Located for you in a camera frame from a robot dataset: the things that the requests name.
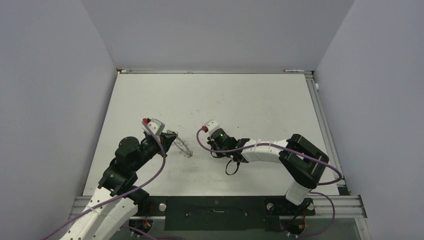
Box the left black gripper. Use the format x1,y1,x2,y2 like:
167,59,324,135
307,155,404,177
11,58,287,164
131,131,176,172

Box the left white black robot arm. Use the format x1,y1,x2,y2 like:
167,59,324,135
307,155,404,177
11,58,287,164
62,131,178,240

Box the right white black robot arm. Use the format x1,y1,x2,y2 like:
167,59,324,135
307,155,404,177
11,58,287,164
207,128,329,214

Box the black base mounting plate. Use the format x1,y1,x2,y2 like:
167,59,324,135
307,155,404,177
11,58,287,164
129,195,316,232

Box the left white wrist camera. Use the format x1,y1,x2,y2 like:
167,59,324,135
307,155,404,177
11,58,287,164
147,118,166,136

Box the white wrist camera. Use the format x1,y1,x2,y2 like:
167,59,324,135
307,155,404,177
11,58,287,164
202,119,220,134
147,118,166,136

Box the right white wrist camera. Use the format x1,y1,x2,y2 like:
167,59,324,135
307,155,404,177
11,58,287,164
202,119,220,134

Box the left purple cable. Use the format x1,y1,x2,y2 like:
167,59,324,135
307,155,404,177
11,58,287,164
41,117,167,240

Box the marker pen at wall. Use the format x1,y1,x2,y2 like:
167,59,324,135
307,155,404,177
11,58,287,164
283,69,306,73

